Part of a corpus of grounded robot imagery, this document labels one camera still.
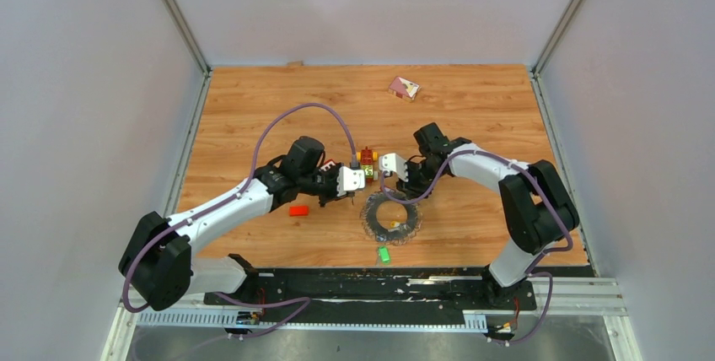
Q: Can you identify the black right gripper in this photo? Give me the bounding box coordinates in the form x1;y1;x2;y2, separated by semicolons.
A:
395;159;444;200

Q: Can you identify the chain of metal keyrings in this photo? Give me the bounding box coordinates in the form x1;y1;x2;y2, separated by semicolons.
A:
358;191;422;246

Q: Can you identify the green key tag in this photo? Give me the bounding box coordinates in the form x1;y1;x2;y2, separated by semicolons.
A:
377;246;391;265

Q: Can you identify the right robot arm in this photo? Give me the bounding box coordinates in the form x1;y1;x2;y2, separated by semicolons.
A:
379;123;580;309

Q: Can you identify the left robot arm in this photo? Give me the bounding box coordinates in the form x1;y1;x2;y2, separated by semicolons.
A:
118;137;366;312

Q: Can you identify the red window toy brick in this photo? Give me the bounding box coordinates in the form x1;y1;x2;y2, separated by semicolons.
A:
320;159;338;174

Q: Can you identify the small red toy brick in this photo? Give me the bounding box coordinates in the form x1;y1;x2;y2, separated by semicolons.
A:
288;205;309;217

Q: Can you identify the red toy brick car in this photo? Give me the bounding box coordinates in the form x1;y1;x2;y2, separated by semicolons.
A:
356;147;379;183

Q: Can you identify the red patterned card box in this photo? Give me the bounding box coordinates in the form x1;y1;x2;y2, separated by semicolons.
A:
388;76;422;102

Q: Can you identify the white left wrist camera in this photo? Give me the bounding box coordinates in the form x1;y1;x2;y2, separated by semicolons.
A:
336;166;366;196

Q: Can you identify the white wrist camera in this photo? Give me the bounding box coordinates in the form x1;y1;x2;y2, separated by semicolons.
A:
378;153;409;182
336;166;366;196

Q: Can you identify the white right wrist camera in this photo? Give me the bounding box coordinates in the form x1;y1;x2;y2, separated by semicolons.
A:
378;153;409;182

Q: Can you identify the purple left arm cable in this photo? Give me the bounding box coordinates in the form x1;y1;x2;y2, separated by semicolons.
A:
121;103;358;342

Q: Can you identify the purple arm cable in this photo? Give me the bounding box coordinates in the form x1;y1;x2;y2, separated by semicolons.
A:
379;149;575;347
121;103;358;342

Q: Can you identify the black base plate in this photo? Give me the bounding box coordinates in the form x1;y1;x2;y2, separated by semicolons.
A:
227;267;537;326

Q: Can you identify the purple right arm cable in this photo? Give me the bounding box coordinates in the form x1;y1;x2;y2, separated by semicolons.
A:
379;149;575;347

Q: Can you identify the aluminium frame post right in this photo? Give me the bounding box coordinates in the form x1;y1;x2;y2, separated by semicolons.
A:
531;0;586;77

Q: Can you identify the aluminium frame post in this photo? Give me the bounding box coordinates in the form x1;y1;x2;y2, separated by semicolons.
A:
161;0;212;77
531;0;586;77

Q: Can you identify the aluminium frame post left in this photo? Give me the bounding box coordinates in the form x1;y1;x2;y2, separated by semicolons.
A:
161;0;212;77

